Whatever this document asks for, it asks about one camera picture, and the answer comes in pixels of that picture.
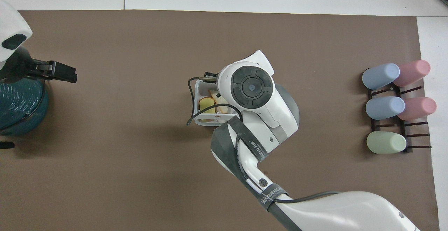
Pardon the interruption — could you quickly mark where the black cup rack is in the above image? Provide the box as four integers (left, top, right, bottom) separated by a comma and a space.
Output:
367, 83, 432, 154

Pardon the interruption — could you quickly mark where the green plastic cup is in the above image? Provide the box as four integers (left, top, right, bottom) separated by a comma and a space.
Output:
366, 131, 407, 154

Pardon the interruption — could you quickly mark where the teal pedal bin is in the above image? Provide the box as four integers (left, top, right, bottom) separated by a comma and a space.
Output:
0, 78, 48, 150

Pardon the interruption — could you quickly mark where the pink plastic cup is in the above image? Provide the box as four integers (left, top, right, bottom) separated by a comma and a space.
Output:
393, 60, 431, 88
398, 97, 437, 121

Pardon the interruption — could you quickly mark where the blue plastic cup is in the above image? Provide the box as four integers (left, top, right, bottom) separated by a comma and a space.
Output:
366, 96, 406, 120
362, 63, 400, 90

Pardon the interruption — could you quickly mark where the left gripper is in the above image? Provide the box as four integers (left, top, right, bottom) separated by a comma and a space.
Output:
0, 46, 46, 83

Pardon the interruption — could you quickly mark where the yellow foam piece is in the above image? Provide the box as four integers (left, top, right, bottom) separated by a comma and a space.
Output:
199, 97, 215, 114

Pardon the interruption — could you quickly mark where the white plastic basket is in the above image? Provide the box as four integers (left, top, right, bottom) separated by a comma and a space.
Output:
194, 79, 234, 127

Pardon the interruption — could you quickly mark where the black cable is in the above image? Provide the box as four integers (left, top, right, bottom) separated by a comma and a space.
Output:
187, 72, 244, 126

